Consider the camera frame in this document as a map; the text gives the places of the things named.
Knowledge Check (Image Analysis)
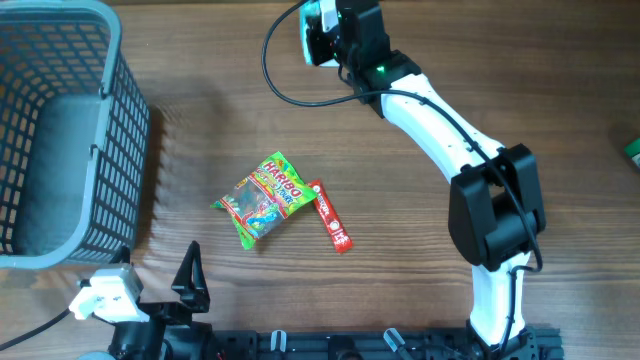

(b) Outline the Haribo gummy candy bag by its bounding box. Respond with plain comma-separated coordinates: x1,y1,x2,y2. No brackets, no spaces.
211,152,317,250

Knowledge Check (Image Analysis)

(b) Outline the red Nescafe coffee stick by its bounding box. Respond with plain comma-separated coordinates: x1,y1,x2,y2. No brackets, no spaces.
309,179,353,254

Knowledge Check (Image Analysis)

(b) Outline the green lid jar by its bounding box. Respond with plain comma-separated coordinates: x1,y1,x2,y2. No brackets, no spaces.
624,138,640,167

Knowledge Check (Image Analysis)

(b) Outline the mint green tissue pack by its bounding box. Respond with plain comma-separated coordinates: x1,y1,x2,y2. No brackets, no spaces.
299,0,320,65

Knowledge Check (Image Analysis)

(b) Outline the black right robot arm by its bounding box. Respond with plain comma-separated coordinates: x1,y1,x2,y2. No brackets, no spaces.
299,1,546,354

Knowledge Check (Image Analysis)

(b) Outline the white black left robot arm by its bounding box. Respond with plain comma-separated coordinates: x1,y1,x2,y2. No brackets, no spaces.
108,241,213,360

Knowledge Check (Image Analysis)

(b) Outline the white barcode scanner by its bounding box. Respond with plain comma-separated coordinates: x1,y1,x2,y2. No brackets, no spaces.
320,59,339,68

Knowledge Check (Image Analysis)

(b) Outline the grey plastic shopping basket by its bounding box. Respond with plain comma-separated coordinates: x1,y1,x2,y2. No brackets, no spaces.
1,1,151,270

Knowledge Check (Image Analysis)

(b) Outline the black aluminium mounting rail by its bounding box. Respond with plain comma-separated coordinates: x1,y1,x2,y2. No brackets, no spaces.
210,326,565,360

